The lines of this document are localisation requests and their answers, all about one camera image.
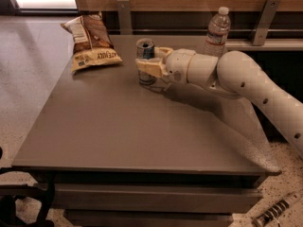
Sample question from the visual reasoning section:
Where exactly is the left metal bracket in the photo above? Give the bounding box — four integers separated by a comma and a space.
117, 0, 133, 35

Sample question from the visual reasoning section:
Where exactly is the black chair base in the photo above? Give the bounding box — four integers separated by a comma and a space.
0, 166, 55, 227

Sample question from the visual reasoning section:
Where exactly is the redbull can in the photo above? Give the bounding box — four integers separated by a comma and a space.
136, 38, 155, 85

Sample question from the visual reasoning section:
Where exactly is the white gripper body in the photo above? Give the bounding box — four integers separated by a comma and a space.
166, 49, 196, 83

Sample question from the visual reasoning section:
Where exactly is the metal bracket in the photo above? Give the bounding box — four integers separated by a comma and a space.
251, 0, 281, 46
117, 0, 133, 35

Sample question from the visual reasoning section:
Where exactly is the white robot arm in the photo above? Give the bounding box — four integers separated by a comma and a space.
135, 47, 303, 157

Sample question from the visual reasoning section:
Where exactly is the striped tube on floor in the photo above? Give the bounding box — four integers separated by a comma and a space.
252, 192, 302, 227

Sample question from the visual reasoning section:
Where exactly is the brown chips bag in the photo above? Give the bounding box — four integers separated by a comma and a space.
61, 12, 122, 73

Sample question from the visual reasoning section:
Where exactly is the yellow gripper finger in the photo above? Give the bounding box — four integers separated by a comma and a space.
154, 47, 173, 60
135, 58, 168, 79

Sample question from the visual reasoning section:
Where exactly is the right metal bracket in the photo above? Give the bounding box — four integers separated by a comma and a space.
251, 0, 281, 46

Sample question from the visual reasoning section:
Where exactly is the clear plastic water bottle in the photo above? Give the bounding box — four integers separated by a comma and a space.
205, 7, 231, 58

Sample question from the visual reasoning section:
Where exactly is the grey table frame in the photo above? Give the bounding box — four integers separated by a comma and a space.
31, 170, 269, 227

